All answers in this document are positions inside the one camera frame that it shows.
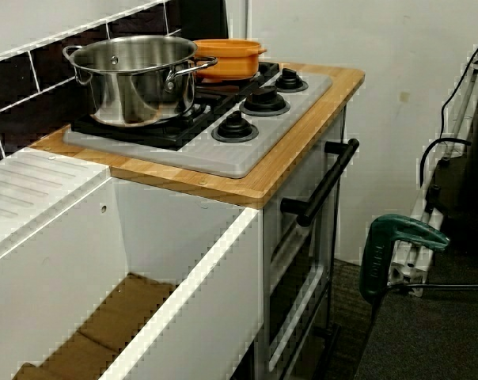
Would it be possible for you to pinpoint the black stove knob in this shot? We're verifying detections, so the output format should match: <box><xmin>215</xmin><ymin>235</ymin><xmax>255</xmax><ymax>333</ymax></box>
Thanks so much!
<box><xmin>238</xmin><ymin>85</ymin><xmax>291</xmax><ymax>117</ymax></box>
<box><xmin>211</xmin><ymin>110</ymin><xmax>260</xmax><ymax>144</ymax></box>
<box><xmin>273</xmin><ymin>66</ymin><xmax>309</xmax><ymax>93</ymax></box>

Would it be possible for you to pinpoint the wooden kitchen countertop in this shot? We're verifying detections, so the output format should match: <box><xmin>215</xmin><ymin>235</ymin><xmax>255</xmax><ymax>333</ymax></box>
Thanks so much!
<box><xmin>28</xmin><ymin>63</ymin><xmax>366</xmax><ymax>211</ymax></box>

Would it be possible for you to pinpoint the white oven cabinet front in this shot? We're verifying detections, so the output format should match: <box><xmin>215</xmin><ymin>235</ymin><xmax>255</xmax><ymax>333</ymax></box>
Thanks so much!
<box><xmin>258</xmin><ymin>104</ymin><xmax>349</xmax><ymax>380</ymax></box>

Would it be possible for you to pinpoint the black oven door handle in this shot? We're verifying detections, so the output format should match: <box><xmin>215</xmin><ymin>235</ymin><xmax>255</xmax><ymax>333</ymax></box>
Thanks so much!
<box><xmin>280</xmin><ymin>138</ymin><xmax>360</xmax><ymax>227</ymax></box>

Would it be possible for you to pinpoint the black burner grate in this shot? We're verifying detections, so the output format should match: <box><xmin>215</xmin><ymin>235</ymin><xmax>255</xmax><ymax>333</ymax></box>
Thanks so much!
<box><xmin>70</xmin><ymin>93</ymin><xmax>240</xmax><ymax>151</ymax></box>
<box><xmin>195</xmin><ymin>61</ymin><xmax>282</xmax><ymax>100</ymax></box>

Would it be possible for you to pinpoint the black equipment box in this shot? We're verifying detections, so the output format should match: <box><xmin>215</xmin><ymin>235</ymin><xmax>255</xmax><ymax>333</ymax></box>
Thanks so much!
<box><xmin>428</xmin><ymin>94</ymin><xmax>478</xmax><ymax>254</ymax></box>

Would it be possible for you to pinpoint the brown cardboard sheet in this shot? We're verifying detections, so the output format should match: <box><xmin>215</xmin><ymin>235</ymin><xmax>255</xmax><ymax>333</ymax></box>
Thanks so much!
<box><xmin>11</xmin><ymin>272</ymin><xmax>176</xmax><ymax>380</ymax></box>

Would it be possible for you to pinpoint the thick black cable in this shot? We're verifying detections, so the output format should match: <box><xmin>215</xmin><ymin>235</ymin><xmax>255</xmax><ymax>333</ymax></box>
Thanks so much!
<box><xmin>419</xmin><ymin>138</ymin><xmax>472</xmax><ymax>189</ymax></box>

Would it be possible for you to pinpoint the aluminium frame rail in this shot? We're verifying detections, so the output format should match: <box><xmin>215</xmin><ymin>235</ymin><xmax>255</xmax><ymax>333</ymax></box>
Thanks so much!
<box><xmin>385</xmin><ymin>39</ymin><xmax>478</xmax><ymax>298</ymax></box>

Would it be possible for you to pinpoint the stainless steel cooking pot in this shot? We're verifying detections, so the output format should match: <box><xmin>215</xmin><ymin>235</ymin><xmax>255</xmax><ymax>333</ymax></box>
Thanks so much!
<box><xmin>62</xmin><ymin>34</ymin><xmax>219</xmax><ymax>128</ymax></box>

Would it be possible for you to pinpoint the thin black cable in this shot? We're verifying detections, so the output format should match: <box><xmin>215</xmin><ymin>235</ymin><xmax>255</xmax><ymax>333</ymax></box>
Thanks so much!
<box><xmin>439</xmin><ymin>23</ymin><xmax>478</xmax><ymax>139</ymax></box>

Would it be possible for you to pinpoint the dark tiled backsplash panel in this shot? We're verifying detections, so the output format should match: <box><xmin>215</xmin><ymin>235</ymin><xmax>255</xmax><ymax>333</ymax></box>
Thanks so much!
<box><xmin>0</xmin><ymin>0</ymin><xmax>183</xmax><ymax>167</ymax></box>

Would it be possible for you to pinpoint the orange plastic toy pot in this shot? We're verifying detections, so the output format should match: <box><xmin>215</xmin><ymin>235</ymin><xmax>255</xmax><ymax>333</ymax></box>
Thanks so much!
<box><xmin>192</xmin><ymin>38</ymin><xmax>268</xmax><ymax>80</ymax></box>

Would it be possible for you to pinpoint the white toy sink basin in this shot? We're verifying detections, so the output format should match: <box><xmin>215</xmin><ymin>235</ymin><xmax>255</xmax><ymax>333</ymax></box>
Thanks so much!
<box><xmin>0</xmin><ymin>146</ymin><xmax>264</xmax><ymax>380</ymax></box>

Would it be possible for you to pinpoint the grey toy stove panel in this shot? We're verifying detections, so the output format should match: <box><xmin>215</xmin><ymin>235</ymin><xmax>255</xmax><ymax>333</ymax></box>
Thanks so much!
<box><xmin>62</xmin><ymin>70</ymin><xmax>334</xmax><ymax>180</ymax></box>

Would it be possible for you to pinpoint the black floor cable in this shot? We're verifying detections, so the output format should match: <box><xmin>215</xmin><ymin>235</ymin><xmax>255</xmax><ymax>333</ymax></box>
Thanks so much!
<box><xmin>365</xmin><ymin>283</ymin><xmax>478</xmax><ymax>337</ymax></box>

